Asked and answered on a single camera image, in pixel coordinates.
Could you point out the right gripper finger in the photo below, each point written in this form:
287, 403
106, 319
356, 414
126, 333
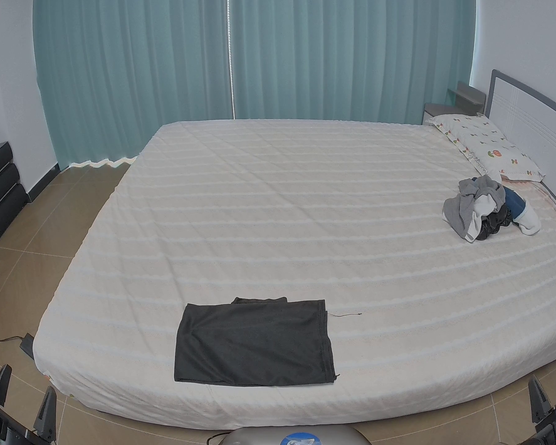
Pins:
540, 406

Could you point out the white printed pillow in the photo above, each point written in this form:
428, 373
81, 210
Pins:
486, 144

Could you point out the grey bedside table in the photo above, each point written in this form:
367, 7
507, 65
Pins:
458, 104

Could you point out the black T-shirt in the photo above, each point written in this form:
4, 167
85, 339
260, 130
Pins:
255, 341

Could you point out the black chest of drawers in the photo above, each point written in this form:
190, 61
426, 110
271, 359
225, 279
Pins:
0, 193

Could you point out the pile of clothes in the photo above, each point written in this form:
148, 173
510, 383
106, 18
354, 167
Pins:
472, 211

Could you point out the black power adapter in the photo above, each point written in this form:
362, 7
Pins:
28, 346

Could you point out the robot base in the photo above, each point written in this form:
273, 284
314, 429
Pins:
278, 437

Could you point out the bed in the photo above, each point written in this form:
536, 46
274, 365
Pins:
282, 230

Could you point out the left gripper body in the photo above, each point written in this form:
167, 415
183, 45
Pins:
9, 434

